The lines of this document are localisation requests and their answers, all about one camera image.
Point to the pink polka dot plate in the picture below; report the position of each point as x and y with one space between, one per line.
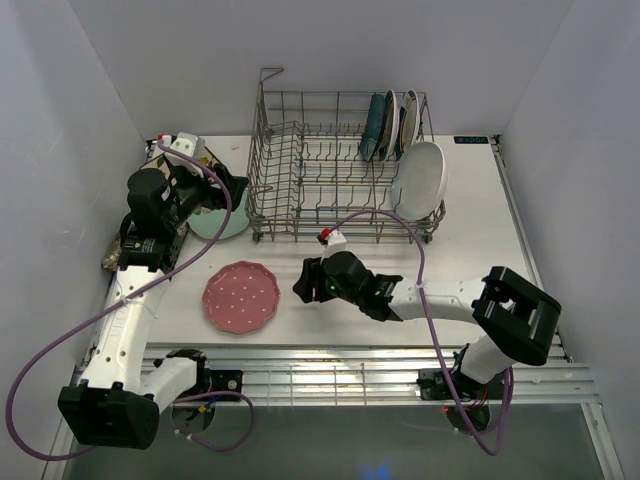
241 297

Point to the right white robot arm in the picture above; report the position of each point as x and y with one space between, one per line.
518 320

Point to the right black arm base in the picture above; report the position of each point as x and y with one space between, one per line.
433 386

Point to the cream square floral plate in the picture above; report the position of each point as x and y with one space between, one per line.
160 162

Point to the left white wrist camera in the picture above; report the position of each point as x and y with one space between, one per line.
187 144

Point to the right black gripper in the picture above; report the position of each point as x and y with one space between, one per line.
312 276

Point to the grey wire dish rack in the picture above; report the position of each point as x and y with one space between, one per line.
305 167

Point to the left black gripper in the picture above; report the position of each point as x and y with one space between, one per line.
211 192

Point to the white oval plate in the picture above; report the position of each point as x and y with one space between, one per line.
421 181

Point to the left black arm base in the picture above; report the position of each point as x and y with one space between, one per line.
220 385

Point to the dark square floral plate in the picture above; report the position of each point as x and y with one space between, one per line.
110 260

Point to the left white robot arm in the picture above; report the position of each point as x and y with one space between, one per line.
114 404

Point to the dark teal square plate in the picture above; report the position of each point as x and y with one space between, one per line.
372 135

